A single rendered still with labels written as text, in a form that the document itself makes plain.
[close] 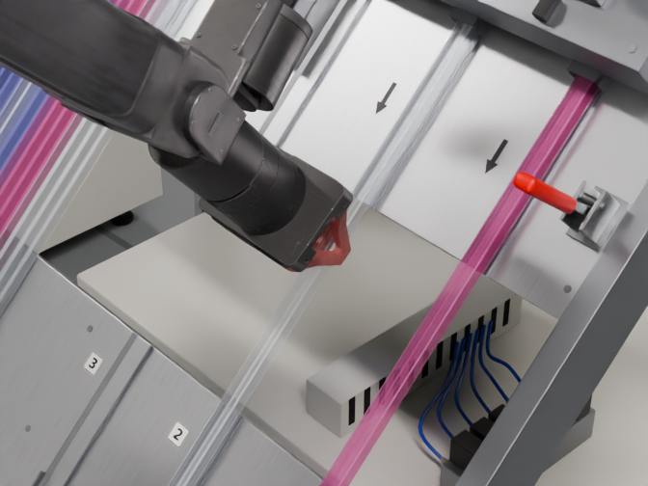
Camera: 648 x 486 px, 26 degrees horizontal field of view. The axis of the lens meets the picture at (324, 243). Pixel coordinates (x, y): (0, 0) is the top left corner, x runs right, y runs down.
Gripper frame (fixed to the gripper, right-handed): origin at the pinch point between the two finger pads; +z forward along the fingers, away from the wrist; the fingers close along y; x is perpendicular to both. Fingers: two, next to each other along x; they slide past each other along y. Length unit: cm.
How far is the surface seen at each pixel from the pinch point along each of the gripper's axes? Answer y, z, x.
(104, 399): 11.3, 1.9, 19.4
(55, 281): 22.7, 1.4, 14.5
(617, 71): -14.7, -5.0, -19.2
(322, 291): 29, 41, 1
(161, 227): 124, 116, 5
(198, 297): 37, 34, 10
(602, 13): -12.8, -7.4, -21.5
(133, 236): 125, 113, 10
